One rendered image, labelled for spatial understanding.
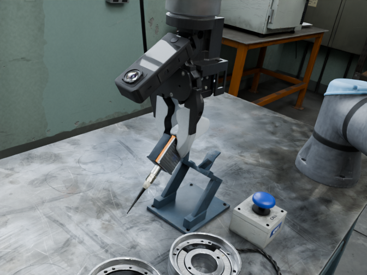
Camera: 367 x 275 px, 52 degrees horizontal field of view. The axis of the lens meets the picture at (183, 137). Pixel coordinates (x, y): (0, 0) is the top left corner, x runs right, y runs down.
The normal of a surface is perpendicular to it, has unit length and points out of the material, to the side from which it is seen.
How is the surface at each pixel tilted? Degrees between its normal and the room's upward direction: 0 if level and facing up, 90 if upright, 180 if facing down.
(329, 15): 90
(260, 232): 90
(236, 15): 90
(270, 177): 0
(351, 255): 0
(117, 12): 90
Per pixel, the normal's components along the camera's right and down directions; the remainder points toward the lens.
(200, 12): 0.30, 0.44
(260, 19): -0.63, 0.25
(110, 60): 0.77, 0.38
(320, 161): -0.61, -0.05
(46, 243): 0.14, -0.89
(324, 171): -0.42, 0.04
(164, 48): -0.26, -0.62
